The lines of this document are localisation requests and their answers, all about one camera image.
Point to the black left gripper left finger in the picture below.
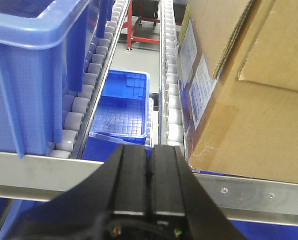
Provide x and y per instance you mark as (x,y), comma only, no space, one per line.
(109,204)

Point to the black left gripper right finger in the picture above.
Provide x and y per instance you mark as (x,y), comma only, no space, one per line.
(179,199)

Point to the brown cardboard box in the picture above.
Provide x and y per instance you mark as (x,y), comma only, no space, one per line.
(241,100)

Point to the blue bin on lower shelf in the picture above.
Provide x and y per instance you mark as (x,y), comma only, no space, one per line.
(122,114)

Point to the right roller track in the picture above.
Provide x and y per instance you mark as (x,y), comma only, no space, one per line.
(170,111)

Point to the roller track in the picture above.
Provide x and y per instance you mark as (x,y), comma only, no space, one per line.
(100,48)
(170,111)

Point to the left roller track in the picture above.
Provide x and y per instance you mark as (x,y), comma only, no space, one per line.
(100,48)

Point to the light blue plastic bin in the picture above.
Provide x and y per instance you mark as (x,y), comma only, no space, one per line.
(44,47)

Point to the metal shelf front rail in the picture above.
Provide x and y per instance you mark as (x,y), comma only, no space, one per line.
(42,178)

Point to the red metal frame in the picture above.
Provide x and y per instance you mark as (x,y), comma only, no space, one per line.
(138,12)

